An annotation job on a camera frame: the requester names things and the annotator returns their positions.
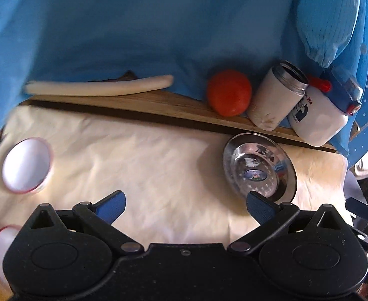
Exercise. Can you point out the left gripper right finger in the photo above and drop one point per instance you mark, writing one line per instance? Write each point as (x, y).
(273, 220)

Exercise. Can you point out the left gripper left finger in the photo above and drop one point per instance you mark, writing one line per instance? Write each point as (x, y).
(96, 220)

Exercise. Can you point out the floral red-rimmed white bowl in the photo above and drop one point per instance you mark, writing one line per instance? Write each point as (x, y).
(28, 166)

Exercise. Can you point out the cream paper table cover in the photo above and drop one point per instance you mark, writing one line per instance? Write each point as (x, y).
(173, 177)

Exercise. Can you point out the white bottle blue cap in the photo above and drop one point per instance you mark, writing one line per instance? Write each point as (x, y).
(326, 106)

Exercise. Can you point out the orange fruit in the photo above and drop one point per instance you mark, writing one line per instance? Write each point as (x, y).
(229, 93)

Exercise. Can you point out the white rolled paper tube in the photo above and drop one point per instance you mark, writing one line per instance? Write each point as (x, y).
(98, 89)

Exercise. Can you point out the white steel thermos cup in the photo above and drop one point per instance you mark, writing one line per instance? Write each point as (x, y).
(280, 90)

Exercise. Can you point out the wooden shelf board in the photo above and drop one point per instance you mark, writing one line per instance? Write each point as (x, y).
(164, 103)

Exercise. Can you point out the blue cloth backdrop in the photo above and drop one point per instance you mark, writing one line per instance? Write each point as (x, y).
(84, 40)

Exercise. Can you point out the blue hanging sleeve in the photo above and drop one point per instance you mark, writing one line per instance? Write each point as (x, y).
(326, 27)

